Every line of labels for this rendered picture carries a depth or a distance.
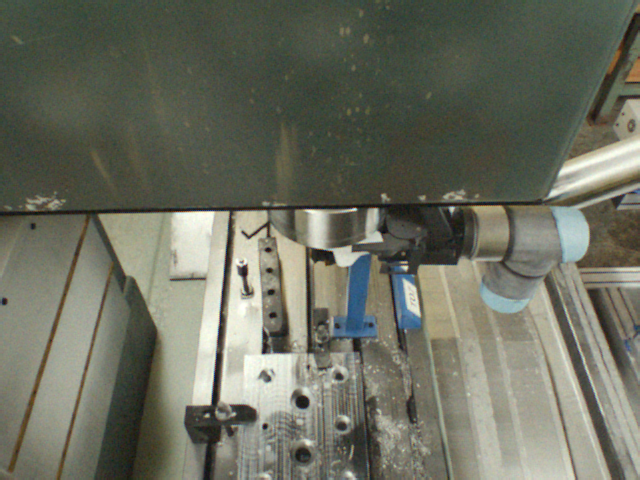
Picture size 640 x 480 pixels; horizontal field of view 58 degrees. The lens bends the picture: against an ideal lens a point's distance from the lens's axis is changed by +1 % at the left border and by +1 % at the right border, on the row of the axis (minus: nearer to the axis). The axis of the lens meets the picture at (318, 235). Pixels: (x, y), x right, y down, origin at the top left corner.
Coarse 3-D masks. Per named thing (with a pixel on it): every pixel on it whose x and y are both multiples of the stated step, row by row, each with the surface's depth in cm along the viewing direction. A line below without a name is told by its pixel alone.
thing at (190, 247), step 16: (176, 224) 174; (192, 224) 174; (208, 224) 174; (176, 240) 173; (192, 240) 173; (208, 240) 173; (176, 256) 171; (192, 256) 171; (208, 256) 171; (176, 272) 170; (192, 272) 170
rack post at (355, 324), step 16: (368, 256) 105; (352, 272) 109; (368, 272) 109; (352, 288) 113; (352, 304) 118; (336, 320) 128; (352, 320) 123; (368, 320) 128; (336, 336) 126; (352, 336) 126; (368, 336) 126
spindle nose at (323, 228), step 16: (384, 208) 65; (272, 224) 68; (288, 224) 64; (304, 224) 63; (320, 224) 62; (336, 224) 62; (352, 224) 63; (368, 224) 64; (304, 240) 65; (320, 240) 64; (336, 240) 64; (352, 240) 66
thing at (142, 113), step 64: (0, 0) 37; (64, 0) 37; (128, 0) 37; (192, 0) 37; (256, 0) 37; (320, 0) 37; (384, 0) 38; (448, 0) 38; (512, 0) 38; (576, 0) 38; (0, 64) 41; (64, 64) 41; (128, 64) 41; (192, 64) 41; (256, 64) 41; (320, 64) 41; (384, 64) 41; (448, 64) 41; (512, 64) 42; (576, 64) 42; (0, 128) 45; (64, 128) 45; (128, 128) 45; (192, 128) 45; (256, 128) 46; (320, 128) 46; (384, 128) 46; (448, 128) 46; (512, 128) 46; (576, 128) 47; (0, 192) 50; (64, 192) 51; (128, 192) 51; (192, 192) 51; (256, 192) 51; (320, 192) 52; (384, 192) 52; (448, 192) 52; (512, 192) 52
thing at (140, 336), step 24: (96, 216) 120; (120, 264) 135; (144, 312) 147; (144, 336) 147; (120, 360) 128; (144, 360) 147; (120, 384) 128; (144, 384) 146; (120, 408) 128; (120, 432) 128; (120, 456) 127
